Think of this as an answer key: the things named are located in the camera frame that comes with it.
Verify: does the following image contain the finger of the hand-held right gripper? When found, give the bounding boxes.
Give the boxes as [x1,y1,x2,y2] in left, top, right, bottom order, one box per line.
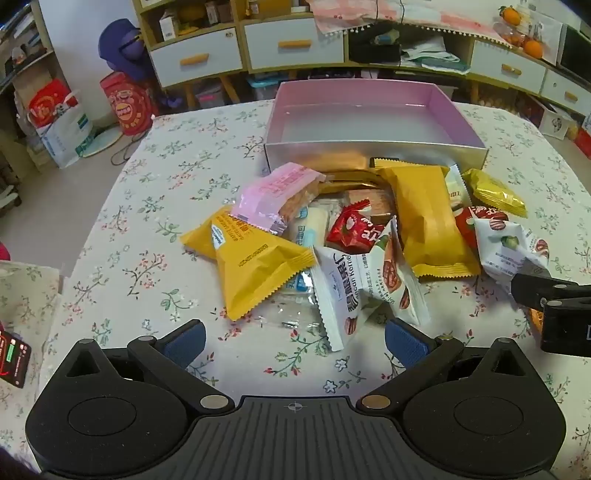
[510,272,591,311]

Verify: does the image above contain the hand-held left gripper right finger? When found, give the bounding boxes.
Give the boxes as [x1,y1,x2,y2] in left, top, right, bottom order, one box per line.
[355,318,532,414]

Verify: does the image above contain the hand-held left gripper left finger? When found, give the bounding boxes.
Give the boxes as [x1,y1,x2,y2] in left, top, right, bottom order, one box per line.
[60,319,234,416]

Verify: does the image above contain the white nut snack packet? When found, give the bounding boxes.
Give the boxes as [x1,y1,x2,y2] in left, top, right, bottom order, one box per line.
[473,217,550,289]
[310,217,432,352]

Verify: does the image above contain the red snack packet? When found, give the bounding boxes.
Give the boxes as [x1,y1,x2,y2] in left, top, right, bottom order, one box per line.
[455,206,509,250]
[324,199,386,254]

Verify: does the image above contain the yellow snack packet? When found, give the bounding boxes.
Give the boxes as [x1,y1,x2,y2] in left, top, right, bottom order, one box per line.
[462,168,528,219]

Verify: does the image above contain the orange snack packet blue logo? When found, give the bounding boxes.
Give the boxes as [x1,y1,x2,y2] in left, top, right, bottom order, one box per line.
[180,205,319,321]

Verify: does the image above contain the clear plastic snack packet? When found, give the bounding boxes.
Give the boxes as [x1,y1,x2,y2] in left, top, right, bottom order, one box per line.
[259,272,331,333]

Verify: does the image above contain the clear white candy packet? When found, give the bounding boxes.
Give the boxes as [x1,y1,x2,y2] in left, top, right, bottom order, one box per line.
[281,204,331,250]

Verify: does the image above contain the pink snack packet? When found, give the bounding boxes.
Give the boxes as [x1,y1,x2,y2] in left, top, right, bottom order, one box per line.
[230,162,326,237]

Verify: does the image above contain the pink cardboard box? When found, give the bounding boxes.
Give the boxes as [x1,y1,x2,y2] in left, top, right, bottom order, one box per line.
[264,80,489,178]

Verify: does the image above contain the floral tablecloth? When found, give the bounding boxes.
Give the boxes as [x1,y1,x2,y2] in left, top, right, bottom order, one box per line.
[39,99,591,480]

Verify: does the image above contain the white brown label snack packet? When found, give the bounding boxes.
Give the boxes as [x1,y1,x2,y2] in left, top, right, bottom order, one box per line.
[445,164,472,213]

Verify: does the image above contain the white carton box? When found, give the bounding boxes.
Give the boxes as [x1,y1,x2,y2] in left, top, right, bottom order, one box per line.
[538,99,583,140]

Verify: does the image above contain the gold foil snack packet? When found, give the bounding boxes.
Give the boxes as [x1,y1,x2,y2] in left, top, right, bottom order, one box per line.
[318,168,393,192]

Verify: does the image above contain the black smartphone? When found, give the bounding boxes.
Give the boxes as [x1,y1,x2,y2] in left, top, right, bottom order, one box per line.
[0,330,32,388]

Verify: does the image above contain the white drawer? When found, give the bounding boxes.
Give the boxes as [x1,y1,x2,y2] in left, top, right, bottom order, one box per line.
[540,69,591,114]
[470,41,548,95]
[148,27,245,88]
[243,17,345,71]

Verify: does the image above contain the round white base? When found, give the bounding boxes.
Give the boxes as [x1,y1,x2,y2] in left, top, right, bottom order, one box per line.
[76,124,130,160]

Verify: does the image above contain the white plastic bag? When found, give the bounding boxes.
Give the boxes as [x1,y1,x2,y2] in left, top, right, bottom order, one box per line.
[37,92,95,169]

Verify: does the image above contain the black monitor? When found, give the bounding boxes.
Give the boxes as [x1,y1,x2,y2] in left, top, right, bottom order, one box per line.
[556,23,591,77]

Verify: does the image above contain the red printed gift bag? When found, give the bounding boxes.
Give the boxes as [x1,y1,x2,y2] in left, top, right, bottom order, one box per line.
[100,71,154,136]

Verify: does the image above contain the stack of papers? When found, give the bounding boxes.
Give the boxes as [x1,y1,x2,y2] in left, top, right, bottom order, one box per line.
[399,34,469,75]

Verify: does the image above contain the bag of small oranges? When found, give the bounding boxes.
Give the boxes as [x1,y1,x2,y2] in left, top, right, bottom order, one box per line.
[494,21,527,47]

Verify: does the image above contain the blue lid storage bin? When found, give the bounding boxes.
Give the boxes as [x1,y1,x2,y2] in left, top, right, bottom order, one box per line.
[247,76,280,100]

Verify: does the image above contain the red paper bag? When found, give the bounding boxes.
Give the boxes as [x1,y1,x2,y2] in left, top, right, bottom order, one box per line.
[28,78,77,127]

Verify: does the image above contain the pink patterned cloth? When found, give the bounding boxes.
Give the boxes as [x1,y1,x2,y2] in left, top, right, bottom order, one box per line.
[307,0,559,65]

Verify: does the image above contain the wooden bookshelf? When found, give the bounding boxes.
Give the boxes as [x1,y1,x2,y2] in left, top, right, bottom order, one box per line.
[0,0,70,176]

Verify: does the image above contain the yellow wooden cabinet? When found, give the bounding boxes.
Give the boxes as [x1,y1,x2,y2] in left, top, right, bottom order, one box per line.
[131,0,591,116]

